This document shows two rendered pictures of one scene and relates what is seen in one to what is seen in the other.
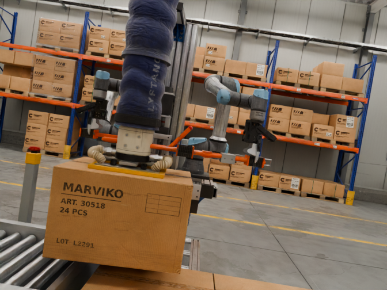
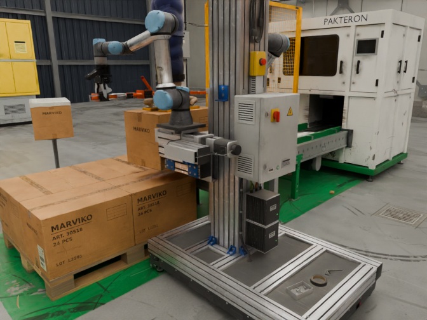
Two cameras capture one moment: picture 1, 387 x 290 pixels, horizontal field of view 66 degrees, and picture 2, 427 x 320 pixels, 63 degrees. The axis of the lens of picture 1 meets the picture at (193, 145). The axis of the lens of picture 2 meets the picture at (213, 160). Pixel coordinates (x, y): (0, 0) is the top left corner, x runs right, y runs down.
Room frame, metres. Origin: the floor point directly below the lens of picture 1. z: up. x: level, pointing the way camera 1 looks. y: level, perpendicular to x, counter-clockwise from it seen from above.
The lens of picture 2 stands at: (3.62, -1.42, 1.39)
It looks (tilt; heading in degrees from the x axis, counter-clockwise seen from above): 15 degrees down; 135
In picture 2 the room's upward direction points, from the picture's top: straight up
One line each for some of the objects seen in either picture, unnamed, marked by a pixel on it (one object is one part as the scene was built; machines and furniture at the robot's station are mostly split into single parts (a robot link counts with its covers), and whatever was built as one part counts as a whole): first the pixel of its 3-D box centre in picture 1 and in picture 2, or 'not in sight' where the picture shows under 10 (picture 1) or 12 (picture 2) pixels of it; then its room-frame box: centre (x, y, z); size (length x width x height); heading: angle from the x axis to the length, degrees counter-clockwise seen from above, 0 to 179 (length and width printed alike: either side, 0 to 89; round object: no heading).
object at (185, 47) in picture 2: not in sight; (181, 44); (0.54, 1.21, 1.62); 0.20 x 0.05 x 0.30; 89
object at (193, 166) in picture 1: (193, 164); (180, 115); (1.95, -0.02, 1.09); 0.15 x 0.15 x 0.10
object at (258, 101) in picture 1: (259, 100); (100, 47); (1.51, -0.29, 1.50); 0.09 x 0.08 x 0.11; 17
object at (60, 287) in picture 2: not in sight; (102, 232); (1.13, -0.21, 0.07); 1.20 x 1.00 x 0.14; 89
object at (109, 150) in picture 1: (132, 156); not in sight; (1.47, 0.29, 1.13); 0.34 x 0.25 x 0.06; 93
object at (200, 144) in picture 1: (197, 147); (179, 97); (1.95, -0.03, 1.20); 0.13 x 0.12 x 0.14; 107
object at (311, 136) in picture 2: not in sight; (308, 139); (1.73, 1.97, 0.60); 1.60 x 0.10 x 0.09; 89
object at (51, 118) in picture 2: not in sight; (51, 117); (-0.58, 0.13, 0.82); 0.60 x 0.40 x 0.40; 162
